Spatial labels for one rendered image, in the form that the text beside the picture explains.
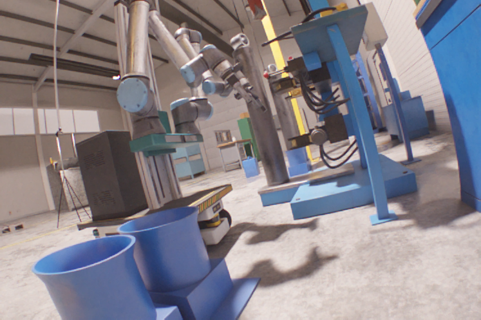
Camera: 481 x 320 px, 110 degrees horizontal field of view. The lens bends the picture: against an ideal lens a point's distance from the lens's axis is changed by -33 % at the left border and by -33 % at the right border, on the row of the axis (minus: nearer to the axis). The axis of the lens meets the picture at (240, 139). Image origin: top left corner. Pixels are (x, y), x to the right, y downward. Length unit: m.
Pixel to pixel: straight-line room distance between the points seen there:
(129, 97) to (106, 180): 0.61
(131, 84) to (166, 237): 0.71
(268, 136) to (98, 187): 1.46
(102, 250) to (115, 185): 0.78
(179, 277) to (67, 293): 0.37
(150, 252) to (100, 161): 0.92
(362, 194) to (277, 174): 0.91
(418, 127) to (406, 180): 2.70
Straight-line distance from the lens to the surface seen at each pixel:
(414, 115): 4.28
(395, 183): 1.64
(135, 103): 1.17
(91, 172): 1.68
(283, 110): 3.54
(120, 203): 1.54
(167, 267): 0.80
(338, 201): 1.62
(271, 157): 2.23
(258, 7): 2.74
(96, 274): 0.58
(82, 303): 0.61
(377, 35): 2.52
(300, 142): 1.97
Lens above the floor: 0.52
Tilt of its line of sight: 3 degrees up
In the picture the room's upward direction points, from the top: 15 degrees counter-clockwise
